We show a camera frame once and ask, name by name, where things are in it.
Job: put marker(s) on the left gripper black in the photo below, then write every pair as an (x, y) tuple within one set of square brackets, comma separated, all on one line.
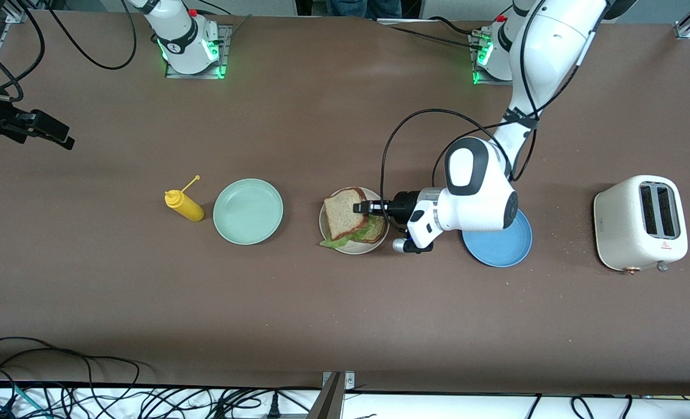
[(403, 206)]

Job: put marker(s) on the toasted brown bread slice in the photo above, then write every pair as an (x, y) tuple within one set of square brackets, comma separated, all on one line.
[(377, 230), (344, 212)]

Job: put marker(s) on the green lettuce leaf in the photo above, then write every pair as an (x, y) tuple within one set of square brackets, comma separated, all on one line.
[(344, 240)]

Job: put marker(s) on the yellow mustard squeeze bottle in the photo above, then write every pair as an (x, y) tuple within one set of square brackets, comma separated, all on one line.
[(186, 206)]

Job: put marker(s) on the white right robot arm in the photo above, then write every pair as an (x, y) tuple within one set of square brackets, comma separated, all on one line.
[(184, 41)]

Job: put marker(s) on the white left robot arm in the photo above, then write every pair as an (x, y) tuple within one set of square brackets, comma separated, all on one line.
[(478, 186)]

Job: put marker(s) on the beige round plate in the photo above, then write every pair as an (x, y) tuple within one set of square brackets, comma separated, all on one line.
[(379, 241)]

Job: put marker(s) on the mint green round plate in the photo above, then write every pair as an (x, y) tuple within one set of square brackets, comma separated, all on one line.
[(248, 211)]

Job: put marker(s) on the blue round plate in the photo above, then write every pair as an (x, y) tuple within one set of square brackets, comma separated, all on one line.
[(499, 247)]

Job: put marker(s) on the person in blue jeans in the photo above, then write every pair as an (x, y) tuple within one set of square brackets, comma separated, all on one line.
[(365, 7)]

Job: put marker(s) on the black power plug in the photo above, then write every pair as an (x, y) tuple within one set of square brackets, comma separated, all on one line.
[(273, 407)]

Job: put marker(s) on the white two-slot toaster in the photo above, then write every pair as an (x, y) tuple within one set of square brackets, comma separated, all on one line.
[(618, 233)]

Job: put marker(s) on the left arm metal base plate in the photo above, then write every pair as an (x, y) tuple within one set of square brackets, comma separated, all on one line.
[(481, 75)]

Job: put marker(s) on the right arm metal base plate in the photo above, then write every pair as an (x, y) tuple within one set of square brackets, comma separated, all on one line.
[(226, 52)]

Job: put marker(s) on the grey metal table bracket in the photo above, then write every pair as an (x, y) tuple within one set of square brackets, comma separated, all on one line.
[(330, 401)]

